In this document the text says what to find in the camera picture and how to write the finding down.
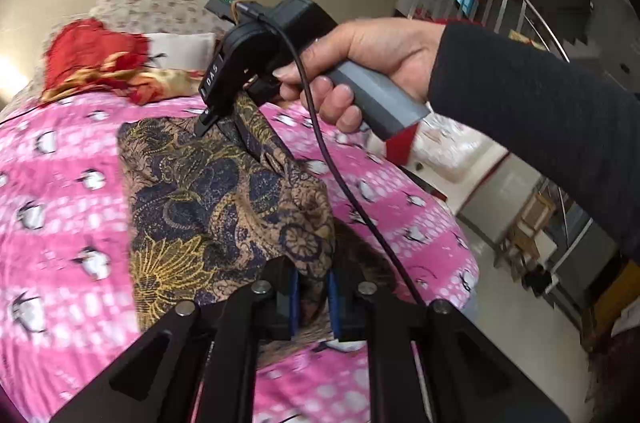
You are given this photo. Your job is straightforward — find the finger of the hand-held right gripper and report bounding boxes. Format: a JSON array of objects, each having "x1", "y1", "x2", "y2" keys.
[{"x1": 192, "y1": 106, "x2": 222, "y2": 138}]

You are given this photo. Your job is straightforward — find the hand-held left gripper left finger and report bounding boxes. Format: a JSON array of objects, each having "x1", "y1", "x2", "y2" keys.
[{"x1": 50, "y1": 255, "x2": 301, "y2": 423}]

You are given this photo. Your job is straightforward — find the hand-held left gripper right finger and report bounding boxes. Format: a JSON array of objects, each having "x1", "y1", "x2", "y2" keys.
[{"x1": 327, "y1": 270, "x2": 571, "y2": 423}]

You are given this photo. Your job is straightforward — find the batik floral shirt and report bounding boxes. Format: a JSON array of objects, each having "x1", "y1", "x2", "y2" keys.
[{"x1": 117, "y1": 90, "x2": 401, "y2": 354}]

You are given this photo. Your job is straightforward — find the person's right forearm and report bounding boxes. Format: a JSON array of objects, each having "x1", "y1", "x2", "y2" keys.
[{"x1": 427, "y1": 20, "x2": 640, "y2": 264}]

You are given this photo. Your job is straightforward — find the person's right hand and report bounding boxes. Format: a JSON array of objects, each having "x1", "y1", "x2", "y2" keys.
[{"x1": 272, "y1": 19, "x2": 446, "y2": 135}]

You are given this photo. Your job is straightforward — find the white pillow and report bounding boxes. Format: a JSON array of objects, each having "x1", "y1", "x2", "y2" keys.
[{"x1": 144, "y1": 32, "x2": 219, "y2": 72}]

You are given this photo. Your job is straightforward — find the beige floral pillow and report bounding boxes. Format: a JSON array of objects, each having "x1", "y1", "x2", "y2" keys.
[{"x1": 89, "y1": 0, "x2": 236, "y2": 36}]

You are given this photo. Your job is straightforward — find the red and gold satin cloth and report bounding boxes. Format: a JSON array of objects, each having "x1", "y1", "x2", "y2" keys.
[{"x1": 40, "y1": 18, "x2": 207, "y2": 106}]

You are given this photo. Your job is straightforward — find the pink penguin print bedsheet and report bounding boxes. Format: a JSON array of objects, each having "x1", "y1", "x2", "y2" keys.
[{"x1": 0, "y1": 90, "x2": 482, "y2": 423}]

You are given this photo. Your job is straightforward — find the wooden chair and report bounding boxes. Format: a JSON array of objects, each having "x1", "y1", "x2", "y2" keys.
[{"x1": 494, "y1": 192, "x2": 557, "y2": 280}]

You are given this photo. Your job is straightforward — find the yellow cabinet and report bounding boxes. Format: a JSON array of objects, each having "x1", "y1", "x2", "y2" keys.
[{"x1": 579, "y1": 260, "x2": 640, "y2": 354}]

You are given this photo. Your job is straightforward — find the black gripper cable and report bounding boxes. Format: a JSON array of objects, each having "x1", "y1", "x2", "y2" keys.
[{"x1": 232, "y1": 0, "x2": 429, "y2": 307}]

